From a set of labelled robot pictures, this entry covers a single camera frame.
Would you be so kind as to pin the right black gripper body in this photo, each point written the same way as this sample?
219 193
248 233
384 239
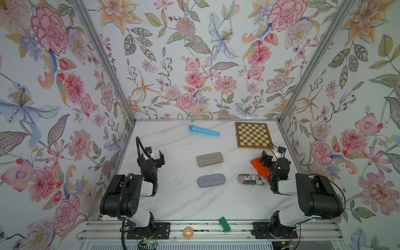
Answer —
273 168

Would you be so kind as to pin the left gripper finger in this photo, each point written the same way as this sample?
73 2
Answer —
161 160
140 159

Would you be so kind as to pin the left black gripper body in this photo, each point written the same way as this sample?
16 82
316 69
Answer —
154 167

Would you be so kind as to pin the orange fluffy cloth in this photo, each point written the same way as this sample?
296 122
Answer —
259 166

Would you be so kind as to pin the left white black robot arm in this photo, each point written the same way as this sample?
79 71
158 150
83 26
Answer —
122 201

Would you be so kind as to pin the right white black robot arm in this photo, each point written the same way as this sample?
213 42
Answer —
316 199

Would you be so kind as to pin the blue cylindrical case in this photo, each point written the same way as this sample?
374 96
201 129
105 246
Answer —
194 128

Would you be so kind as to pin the grey beige eyeglass case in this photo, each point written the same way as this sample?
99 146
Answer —
210 159

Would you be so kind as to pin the purple eyeglass case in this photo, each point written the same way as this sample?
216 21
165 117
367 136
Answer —
211 180

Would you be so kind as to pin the wooden chessboard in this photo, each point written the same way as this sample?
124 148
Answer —
253 135

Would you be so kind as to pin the green plastic block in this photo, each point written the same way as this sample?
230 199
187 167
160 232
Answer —
225 225

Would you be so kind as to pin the orange tape roll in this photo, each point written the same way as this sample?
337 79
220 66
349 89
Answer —
188 233

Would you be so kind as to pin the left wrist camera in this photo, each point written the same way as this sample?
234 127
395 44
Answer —
149 153

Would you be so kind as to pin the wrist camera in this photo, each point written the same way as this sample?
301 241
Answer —
149 153
281 150

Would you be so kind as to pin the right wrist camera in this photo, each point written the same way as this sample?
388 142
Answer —
281 150

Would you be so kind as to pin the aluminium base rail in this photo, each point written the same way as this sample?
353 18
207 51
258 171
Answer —
211 231

